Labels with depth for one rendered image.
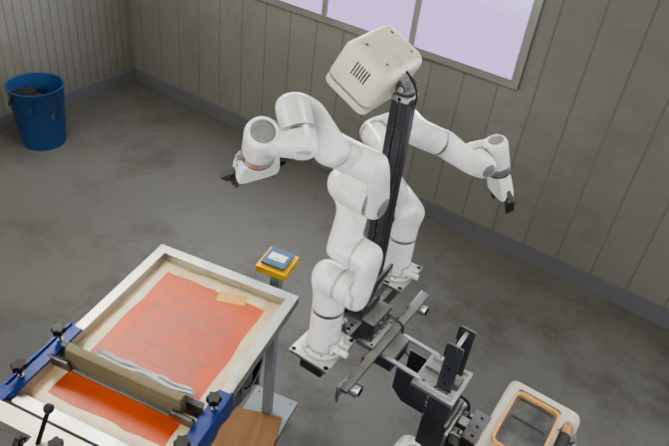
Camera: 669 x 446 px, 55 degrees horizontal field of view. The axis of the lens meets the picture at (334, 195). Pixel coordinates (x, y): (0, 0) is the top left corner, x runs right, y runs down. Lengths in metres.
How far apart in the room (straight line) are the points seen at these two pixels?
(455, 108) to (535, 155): 0.57
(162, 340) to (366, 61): 1.17
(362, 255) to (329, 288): 0.15
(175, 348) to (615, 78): 2.63
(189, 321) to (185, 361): 0.18
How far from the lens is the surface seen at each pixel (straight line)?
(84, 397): 2.13
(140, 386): 2.00
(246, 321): 2.28
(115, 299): 2.34
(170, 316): 2.31
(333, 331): 1.88
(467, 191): 4.30
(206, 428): 1.95
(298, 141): 1.28
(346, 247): 1.68
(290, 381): 3.34
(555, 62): 3.79
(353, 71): 1.60
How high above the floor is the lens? 2.61
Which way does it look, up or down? 35 degrees down
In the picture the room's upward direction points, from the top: 7 degrees clockwise
